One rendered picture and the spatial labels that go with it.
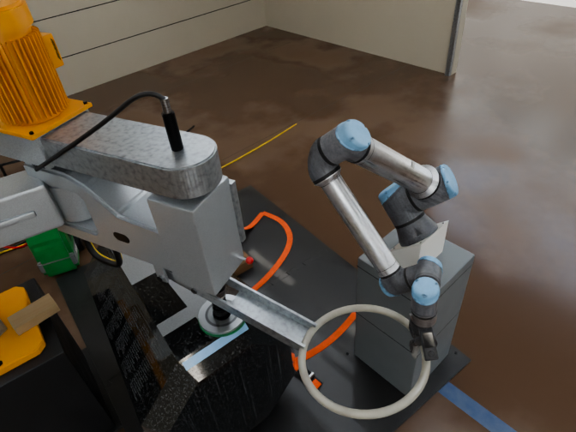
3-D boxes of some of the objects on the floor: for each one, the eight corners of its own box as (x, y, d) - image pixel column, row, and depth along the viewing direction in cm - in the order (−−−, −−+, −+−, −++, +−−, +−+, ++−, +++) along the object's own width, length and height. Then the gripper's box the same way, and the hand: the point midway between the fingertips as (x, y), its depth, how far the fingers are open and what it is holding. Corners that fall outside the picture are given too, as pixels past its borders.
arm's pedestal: (392, 308, 296) (404, 209, 242) (460, 354, 266) (491, 254, 212) (342, 355, 272) (342, 257, 218) (411, 411, 242) (431, 315, 188)
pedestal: (-3, 512, 219) (-98, 447, 172) (-23, 411, 262) (-103, 337, 215) (123, 428, 247) (72, 352, 200) (87, 348, 290) (38, 271, 243)
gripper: (435, 306, 163) (431, 341, 176) (403, 309, 164) (402, 345, 177) (442, 324, 157) (438, 360, 169) (409, 328, 157) (407, 363, 170)
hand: (422, 357), depth 170 cm, fingers closed on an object, 4 cm apart
